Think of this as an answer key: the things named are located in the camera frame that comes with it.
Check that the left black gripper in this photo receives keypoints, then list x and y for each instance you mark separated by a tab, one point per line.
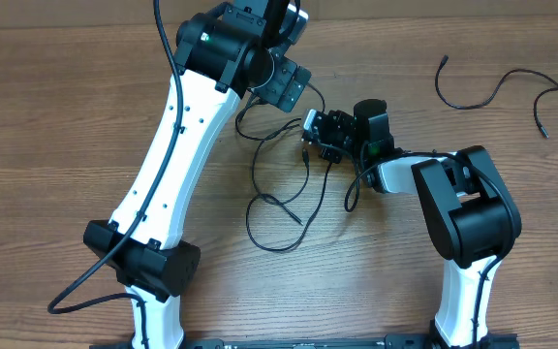
285	90

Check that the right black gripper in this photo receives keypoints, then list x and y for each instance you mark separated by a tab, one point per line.
342	117

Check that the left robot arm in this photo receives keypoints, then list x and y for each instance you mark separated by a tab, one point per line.
235	49

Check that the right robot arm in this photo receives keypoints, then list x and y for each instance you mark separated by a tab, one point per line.
468	211

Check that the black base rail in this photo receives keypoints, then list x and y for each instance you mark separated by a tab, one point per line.
303	344

